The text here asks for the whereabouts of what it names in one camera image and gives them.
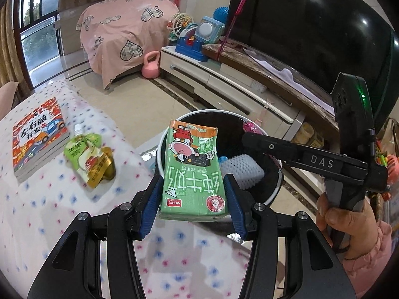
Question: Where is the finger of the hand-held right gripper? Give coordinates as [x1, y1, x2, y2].
[242, 132, 346, 170]

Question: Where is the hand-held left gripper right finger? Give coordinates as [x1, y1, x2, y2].
[224, 173, 356, 299]

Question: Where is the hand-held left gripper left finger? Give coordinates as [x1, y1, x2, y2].
[29, 174, 166, 299]

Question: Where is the white foam net sleeve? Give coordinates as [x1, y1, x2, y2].
[222, 154, 265, 190]

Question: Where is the green milk carton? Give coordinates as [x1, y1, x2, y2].
[159, 119, 228, 222]

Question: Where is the white bin with black liner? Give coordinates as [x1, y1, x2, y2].
[157, 110, 284, 225]

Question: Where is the person's right forearm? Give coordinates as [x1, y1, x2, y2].
[341, 221, 395, 299]

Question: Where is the person's right hand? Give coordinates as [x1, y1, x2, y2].
[315, 193, 379, 260]

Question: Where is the pile of colourful toys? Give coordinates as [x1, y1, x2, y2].
[374, 118, 399, 219]

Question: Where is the green drink pouch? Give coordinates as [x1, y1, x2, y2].
[64, 124, 116, 189]

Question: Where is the white cloth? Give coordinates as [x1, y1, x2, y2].
[243, 48, 331, 95]

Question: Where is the white television cabinet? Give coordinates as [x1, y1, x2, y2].
[160, 44, 340, 150]

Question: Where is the black television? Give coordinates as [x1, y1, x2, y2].
[224, 0, 399, 141]

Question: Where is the white dotted tablecloth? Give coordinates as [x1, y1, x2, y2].
[0, 79, 287, 299]

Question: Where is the colourful children's book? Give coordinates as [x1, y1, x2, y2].
[12, 96, 70, 183]

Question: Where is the pink kettlebell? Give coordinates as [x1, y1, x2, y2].
[142, 51, 161, 78]

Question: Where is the pink stick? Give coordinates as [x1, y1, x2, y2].
[216, 0, 259, 61]

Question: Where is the blue toy machine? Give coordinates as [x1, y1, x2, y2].
[175, 16, 225, 62]

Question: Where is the blue spiky ball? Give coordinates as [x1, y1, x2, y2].
[213, 5, 231, 22]

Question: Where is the toy ferris wheel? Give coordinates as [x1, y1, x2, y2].
[168, 12, 191, 42]

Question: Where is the beige sofa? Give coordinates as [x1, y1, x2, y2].
[0, 81, 19, 119]

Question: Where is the pink heart print cover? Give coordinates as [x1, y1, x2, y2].
[76, 0, 180, 91]

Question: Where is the golden curtain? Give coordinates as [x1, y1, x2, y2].
[0, 3, 32, 91]

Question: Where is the glass balcony door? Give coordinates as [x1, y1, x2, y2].
[14, 0, 63, 88]

